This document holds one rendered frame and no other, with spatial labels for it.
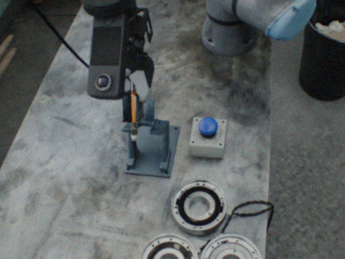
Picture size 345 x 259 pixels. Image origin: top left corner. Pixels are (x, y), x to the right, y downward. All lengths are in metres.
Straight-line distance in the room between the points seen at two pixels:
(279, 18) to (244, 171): 0.32
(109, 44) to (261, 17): 0.41
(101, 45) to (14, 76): 1.92
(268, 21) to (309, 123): 1.12
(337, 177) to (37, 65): 1.81
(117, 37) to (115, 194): 0.38
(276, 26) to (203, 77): 0.24
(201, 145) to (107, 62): 0.33
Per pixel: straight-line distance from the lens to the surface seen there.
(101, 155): 0.81
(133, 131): 0.63
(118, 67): 0.47
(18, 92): 2.28
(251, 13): 0.81
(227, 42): 0.93
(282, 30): 0.78
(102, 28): 0.49
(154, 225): 0.71
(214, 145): 0.73
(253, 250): 0.66
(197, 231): 0.67
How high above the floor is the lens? 1.46
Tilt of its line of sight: 55 degrees down
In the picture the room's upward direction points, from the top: 11 degrees counter-clockwise
